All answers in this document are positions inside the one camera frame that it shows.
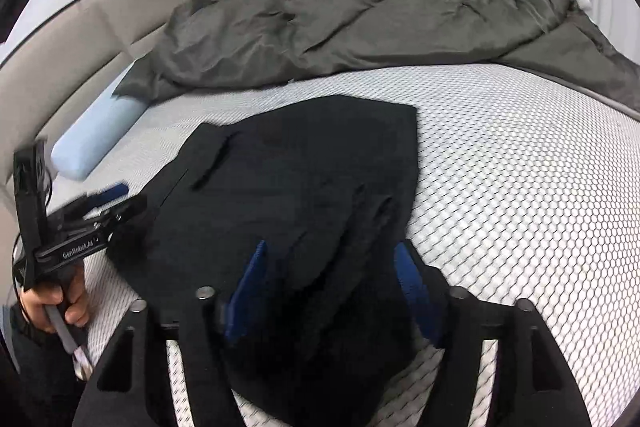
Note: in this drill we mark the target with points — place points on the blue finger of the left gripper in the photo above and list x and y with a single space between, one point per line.
108 195

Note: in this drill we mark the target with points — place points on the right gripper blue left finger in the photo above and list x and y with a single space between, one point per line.
247 304

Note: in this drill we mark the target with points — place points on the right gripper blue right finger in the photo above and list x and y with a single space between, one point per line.
424 290

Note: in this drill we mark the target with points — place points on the black pants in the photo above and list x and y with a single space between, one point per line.
329 183

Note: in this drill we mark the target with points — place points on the left hand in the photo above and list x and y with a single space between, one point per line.
48 294

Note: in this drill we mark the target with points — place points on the light blue pillow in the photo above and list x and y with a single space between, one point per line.
96 131

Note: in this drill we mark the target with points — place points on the white honeycomb mattress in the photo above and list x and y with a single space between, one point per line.
526 189

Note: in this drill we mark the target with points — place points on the beige headboard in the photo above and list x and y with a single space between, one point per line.
63 65

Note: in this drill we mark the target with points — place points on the grey duvet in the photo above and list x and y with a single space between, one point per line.
231 45

